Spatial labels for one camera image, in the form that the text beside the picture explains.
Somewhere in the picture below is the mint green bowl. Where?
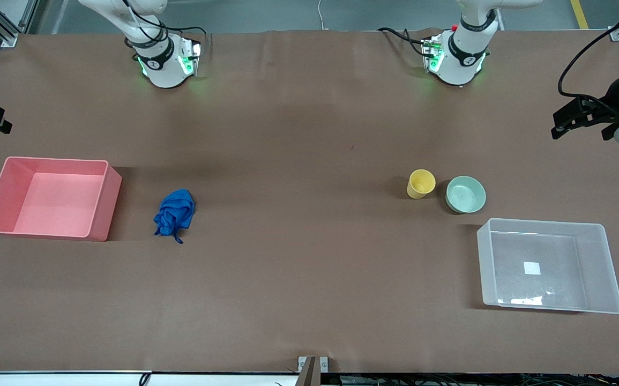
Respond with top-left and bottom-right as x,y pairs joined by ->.
445,176 -> 487,214

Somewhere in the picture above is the yellow cup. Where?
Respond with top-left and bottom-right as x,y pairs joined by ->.
407,169 -> 437,199

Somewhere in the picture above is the blue cloth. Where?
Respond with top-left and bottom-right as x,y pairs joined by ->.
153,188 -> 196,244

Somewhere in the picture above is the clear plastic box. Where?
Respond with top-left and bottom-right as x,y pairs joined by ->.
476,218 -> 619,315

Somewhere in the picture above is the pink plastic bin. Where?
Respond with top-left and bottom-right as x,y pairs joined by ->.
0,156 -> 123,242

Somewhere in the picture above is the base connector panel green light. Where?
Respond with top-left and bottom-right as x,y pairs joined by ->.
422,35 -> 445,74

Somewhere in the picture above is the brown table cover sheet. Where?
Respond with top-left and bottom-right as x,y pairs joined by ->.
0,29 -> 619,374

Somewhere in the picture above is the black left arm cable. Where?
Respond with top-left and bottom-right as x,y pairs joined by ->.
558,0 -> 619,100

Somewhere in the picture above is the black left base cable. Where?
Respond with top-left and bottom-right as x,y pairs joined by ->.
378,27 -> 434,57

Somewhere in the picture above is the black base cable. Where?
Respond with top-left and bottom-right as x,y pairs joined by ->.
378,27 -> 434,57
122,0 -> 208,57

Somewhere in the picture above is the black right base cable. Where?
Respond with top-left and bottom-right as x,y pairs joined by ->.
122,0 -> 208,57

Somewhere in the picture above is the white table edge rail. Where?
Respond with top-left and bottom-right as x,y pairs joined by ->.
0,370 -> 299,386

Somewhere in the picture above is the metal table edge bracket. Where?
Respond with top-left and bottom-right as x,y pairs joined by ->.
297,355 -> 329,386

